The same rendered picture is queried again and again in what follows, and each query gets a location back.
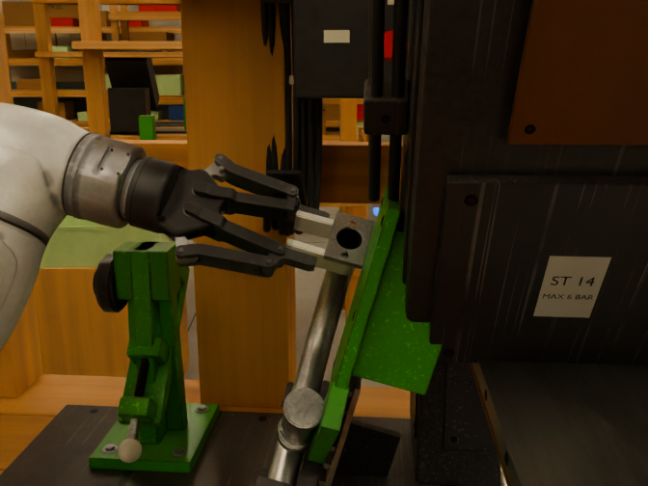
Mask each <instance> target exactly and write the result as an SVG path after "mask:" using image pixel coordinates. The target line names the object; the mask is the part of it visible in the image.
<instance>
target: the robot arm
mask: <svg viewBox="0 0 648 486"><path fill-rule="evenodd" d="M214 179H217V180H219V181H220V182H224V181H226V182H227V183H229V184H230V185H233V186H235V187H238V188H240V189H243V190H246V191H248V192H251V193H253V194H248V193H242V192H237V191H236V190H235V189H233V188H228V187H222V186H219V185H218V184H217V182H216V181H215V180H214ZM298 192H299V190H298V188H297V187H296V186H294V185H291V184H289V183H286V182H283V181H281V180H278V179H275V178H273V177H271V176H268V175H264V174H261V173H258V172H256V171H253V170H250V169H248V168H245V167H242V166H240V165H237V164H235V163H233V162H232V161H231V160H230V159H228V158H227V157H226V156H225V155H224V154H222V153H218V154H216V155H215V157H214V163H212V164H211V165H210V166H209V167H208V168H206V169H205V170H202V169H197V170H187V169H184V168H183V167H181V166H179V165H177V164H176V163H172V162H169V161H165V160H162V159H158V158H155V157H151V156H149V157H147V154H146V152H145V150H144V149H143V148H141V147H139V146H135V145H132V144H128V143H126V142H122V141H119V140H115V139H111V138H108V137H106V136H104V135H101V134H94V133H92V132H89V131H87V130H85V129H83V128H81V127H79V126H77V125H76V124H74V123H73V122H71V121H69V120H66V119H63V118H61V117H58V116H56V115H53V114H50V113H46V112H43V111H41V110H37V109H33V108H29V107H24V106H19V105H14V104H9V103H3V102H0V352H1V351H2V349H3V348H4V346H5V344H6V343H7V341H8V340H9V338H10V336H11V334H12V332H13V331H14V328H15V326H16V324H17V322H18V320H19V318H20V316H21V314H22V313H23V311H24V308H25V306H26V304H27V302H28V299H29V297H30V295H31V292H32V290H33V287H34V284H35V282H36V279H37V276H38V274H39V270H40V265H41V259H42V256H43V254H44V251H45V248H46V246H47V244H48V242H49V240H50V238H51V236H52V235H53V233H54V231H55V230H56V228H57V227H58V226H59V225H60V224H61V223H62V222H63V220H64V219H65V218H66V216H67V215H69V216H73V217H74V218H77V219H81V220H83V219H84V220H87V221H91V222H94V223H98V224H101V225H104V226H107V227H111V228H115V229H122V228H123V227H125V226H126V225H127V224H129V225H130V226H132V227H136V228H139V229H143V230H149V231H152V232H156V233H164V234H166V235H168V236H169V237H170V238H171V239H172V240H173V241H175V245H176V248H175V258H176V263H177V265H178V266H180V267H186V266H195V265H203V266H208V267H214V268H219V269H224V270H229V271H234V272H239V273H244V274H249V275H255V276H260V277H264V278H270V277H272V276H273V274H274V272H275V271H276V269H277V268H281V267H283V266H284V265H288V266H292V267H295V268H298V269H302V270H305V271H308V272H311V271H314V267H319V268H322V269H325V270H328V271H332V272H335V273H338V274H341V275H344V276H347V277H348V276H349V275H350V272H351V269H352V267H351V266H347V265H344V264H340V263H337V262H333V261H330V260H327V259H324V258H323V257H324V253H325V249H322V248H319V247H315V246H312V245H310V244H306V243H303V242H300V241H296V240H293V239H290V238H289V239H288V240H287V242H286V246H285V245H284V244H282V243H280V242H278V241H275V240H273V239H271V238H268V237H266V236H264V235H261V234H259V233H256V232H254V231H252V230H249V229H246V228H243V227H241V226H239V225H236V224H235V223H233V222H230V221H228V220H227V219H226V218H225V217H224V216H222V215H223V214H228V215H233V214H234V213H237V214H243V215H250V216H256V217H261V218H268V219H274V220H281V221H287V222H295V223H294V229H295V230H299V231H302V232H306V233H310V234H313V235H317V236H321V237H325V238H328V239H329V236H330V233H331V229H332V226H333V222H334V220H333V219H329V218H330V214H329V213H328V212H326V211H322V210H319V209H315V208H311V207H308V206H304V205H302V204H301V200H300V199H299V195H298ZM202 236H206V237H209V238H211V239H213V240H216V241H218V242H222V241H223V242H226V243H228V244H231V245H232V246H234V247H237V248H239V249H241V250H244V251H246V252H243V251H238V250H233V249H228V248H223V247H218V246H212V245H207V244H197V243H196V242H195V241H193V240H191V239H194V238H198V237H202Z"/></svg>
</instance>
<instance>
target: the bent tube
mask: <svg viewBox="0 0 648 486"><path fill-rule="evenodd" d="M350 223H355V224H356V226H353V225H351V224H350ZM373 224H374V222H373V221H370V220H367V219H364V218H361V217H357V216H353V215H350V214H346V213H343V212H339V211H337V213H336V217H335V220H334V222H333V226H332V229H331V233H330V236H329V240H328V243H327V246H326V250H325V253H324V257H323V258H324V259H327V260H330V261H333V262H337V263H340V264H344V265H347V266H351V267H352V269H351V272H350V275H349V276H348V277H347V276H344V275H341V274H338V273H335V272H332V271H328V270H326V271H325V274H324V278H323V282H322V285H321V288H320V292H319V295H318V299H317V303H316V306H315V310H314V313H313V317H312V320H311V324H310V329H309V333H308V336H307V340H306V343H305V347H304V350H303V354H302V357H301V361H300V363H299V367H298V370H297V373H296V377H295V380H294V384H293V387H292V391H294V390H296V389H300V388H307V389H311V390H313V391H315V392H317V393H318V394H319V392H320V388H321V384H322V381H323V377H324V373H325V369H326V365H327V362H328V359H329V355H330V351H331V347H332V344H333V340H334V336H335V333H336V329H337V326H338V321H339V317H340V314H341V310H342V307H343V303H344V300H345V297H346V293H347V290H348V287H349V285H350V281H351V278H352V275H353V272H354V270H355V268H358V269H362V268H363V265H364V261H365V254H366V250H367V247H368V243H369V239H370V235H371V232H372V228H373ZM342 255H344V256H347V257H343V256H342ZM303 454H304V451H301V452H290V451H288V450H286V449H284V448H283V447H282V446H281V445H280V443H279V441H277V444H276V447H275V451H274V454H273V457H272V461H271V464H270V468H269V471H268V474H267V477H268V478H271V479H275V480H278V481H281V482H284V483H288V484H291V485H295V484H296V480H297V476H298V473H299V470H300V466H301V462H302V458H303Z"/></svg>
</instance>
